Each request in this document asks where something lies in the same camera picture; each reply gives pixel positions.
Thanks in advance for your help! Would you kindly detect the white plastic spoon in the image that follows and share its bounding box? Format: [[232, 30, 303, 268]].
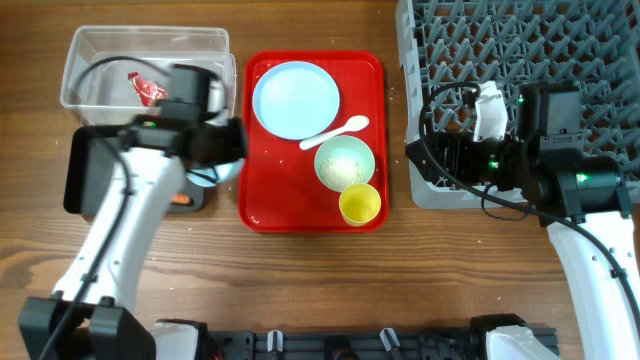
[[299, 115, 370, 151]]

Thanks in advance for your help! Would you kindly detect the red serving tray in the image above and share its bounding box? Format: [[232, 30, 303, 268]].
[[238, 51, 389, 234]]

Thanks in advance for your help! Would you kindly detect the orange carrot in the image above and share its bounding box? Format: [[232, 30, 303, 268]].
[[172, 194, 192, 206]]

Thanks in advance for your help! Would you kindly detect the green bowl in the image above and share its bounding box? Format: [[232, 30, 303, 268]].
[[314, 135, 376, 190]]

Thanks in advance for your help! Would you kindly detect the grey dishwasher rack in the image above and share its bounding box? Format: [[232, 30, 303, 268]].
[[395, 0, 639, 203]]

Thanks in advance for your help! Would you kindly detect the yellow plastic cup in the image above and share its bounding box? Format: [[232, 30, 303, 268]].
[[339, 183, 382, 227]]

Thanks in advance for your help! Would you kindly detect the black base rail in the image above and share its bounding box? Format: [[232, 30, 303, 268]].
[[199, 327, 559, 360]]

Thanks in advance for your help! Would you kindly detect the white rice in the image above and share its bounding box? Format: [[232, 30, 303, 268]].
[[319, 155, 367, 192]]

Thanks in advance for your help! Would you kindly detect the red snack wrapper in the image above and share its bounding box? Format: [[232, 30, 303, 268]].
[[127, 72, 168, 107]]

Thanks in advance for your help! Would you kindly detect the black plastic tray bin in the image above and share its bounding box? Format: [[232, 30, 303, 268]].
[[63, 127, 205, 217]]

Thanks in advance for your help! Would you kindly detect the clear plastic bin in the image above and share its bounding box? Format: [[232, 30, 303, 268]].
[[60, 26, 236, 125]]

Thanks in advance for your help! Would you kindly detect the large light blue plate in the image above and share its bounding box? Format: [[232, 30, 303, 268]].
[[252, 61, 341, 140]]

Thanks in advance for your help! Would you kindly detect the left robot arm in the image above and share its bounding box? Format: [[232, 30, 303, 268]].
[[19, 64, 248, 359]]

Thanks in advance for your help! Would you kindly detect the small light blue bowl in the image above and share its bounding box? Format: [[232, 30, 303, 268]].
[[186, 159, 245, 188]]

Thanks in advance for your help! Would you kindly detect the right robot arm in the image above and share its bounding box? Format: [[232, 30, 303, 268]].
[[405, 81, 639, 359]]

